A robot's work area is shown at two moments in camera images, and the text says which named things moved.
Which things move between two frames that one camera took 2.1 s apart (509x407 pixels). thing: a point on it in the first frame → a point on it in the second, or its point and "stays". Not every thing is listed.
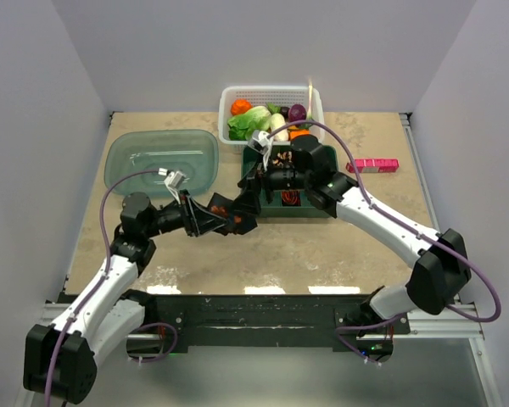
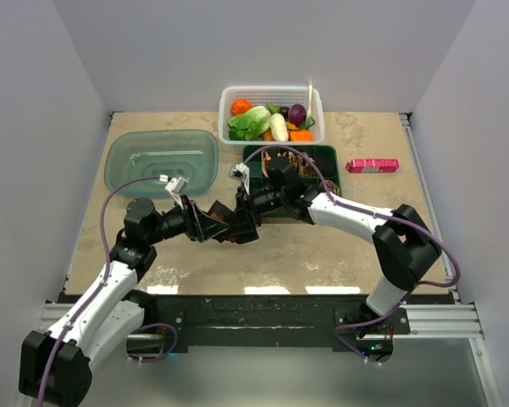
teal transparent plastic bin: [193, 152] stays
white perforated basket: [282, 96] stays
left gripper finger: [215, 227] → [202, 239]
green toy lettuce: [241, 126] stays
